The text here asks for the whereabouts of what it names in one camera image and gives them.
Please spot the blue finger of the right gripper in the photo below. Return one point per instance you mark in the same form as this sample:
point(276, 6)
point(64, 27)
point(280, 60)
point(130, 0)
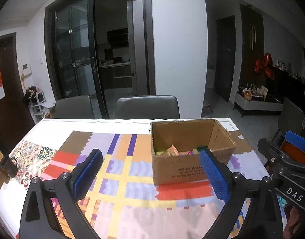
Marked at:
point(296, 140)
point(269, 149)

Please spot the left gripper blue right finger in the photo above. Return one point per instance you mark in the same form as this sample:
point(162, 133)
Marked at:
point(222, 180)

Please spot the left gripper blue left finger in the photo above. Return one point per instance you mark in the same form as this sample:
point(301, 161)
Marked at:
point(84, 173)

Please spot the dark green snack packet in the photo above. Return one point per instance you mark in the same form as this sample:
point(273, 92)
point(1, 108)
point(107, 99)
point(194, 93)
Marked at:
point(201, 148)

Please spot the gold fortune biscuits bag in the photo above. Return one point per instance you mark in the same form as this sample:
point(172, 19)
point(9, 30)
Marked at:
point(171, 151)

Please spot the pink hawthorn snack bag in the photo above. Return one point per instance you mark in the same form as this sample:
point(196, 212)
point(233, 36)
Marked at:
point(187, 153)

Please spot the person's right hand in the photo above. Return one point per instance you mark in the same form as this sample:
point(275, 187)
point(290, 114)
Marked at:
point(295, 227)

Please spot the red wooden chair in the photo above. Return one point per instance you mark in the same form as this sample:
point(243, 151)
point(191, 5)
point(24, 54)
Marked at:
point(294, 152)

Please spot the grey chair right side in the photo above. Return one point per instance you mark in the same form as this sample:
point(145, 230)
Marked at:
point(291, 119)

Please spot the colourful patterned tablecloth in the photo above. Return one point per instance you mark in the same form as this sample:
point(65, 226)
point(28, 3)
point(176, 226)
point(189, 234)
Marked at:
point(123, 201)

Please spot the white low cabinet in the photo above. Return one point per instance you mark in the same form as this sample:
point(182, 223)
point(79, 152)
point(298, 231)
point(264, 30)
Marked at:
point(254, 107)

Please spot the brown cardboard box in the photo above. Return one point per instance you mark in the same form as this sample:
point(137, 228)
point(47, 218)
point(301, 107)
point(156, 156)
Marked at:
point(176, 147)

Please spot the fruit basket on cabinet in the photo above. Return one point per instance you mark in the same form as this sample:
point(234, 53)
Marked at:
point(247, 95)

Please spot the black mug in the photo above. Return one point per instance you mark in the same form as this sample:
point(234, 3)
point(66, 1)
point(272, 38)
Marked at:
point(9, 165)

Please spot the grey dining chair left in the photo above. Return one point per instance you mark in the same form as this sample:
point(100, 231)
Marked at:
point(79, 107)

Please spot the red foil balloons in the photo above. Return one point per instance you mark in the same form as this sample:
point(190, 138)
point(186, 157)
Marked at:
point(264, 65)

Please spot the white shoe rack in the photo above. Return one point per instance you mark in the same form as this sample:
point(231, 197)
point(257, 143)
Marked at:
point(34, 98)

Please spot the brown wooden door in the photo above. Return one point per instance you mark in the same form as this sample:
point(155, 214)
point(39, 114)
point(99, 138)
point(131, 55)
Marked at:
point(15, 118)

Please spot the black sliding glass door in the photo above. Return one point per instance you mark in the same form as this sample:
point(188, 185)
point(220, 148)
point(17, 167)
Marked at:
point(100, 49)

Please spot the wall intercom panel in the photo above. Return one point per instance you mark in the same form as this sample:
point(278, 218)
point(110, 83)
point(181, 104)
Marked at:
point(26, 69)

